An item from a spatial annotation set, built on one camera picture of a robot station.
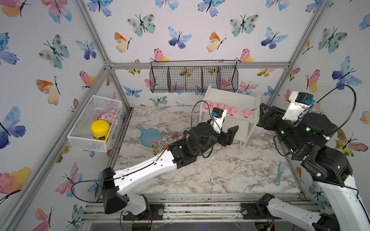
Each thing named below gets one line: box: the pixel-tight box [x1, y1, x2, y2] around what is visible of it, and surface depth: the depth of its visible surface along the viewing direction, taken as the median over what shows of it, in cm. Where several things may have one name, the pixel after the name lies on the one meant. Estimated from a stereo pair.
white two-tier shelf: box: [198, 84, 261, 155], surface depth 81 cm
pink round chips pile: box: [96, 109, 119, 125], surface depth 70 cm
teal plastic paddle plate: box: [136, 124, 162, 148], surface depth 108 cm
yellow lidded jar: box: [90, 119, 111, 142], surface depth 65 cm
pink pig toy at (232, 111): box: [228, 107, 238, 117], surface depth 73 cm
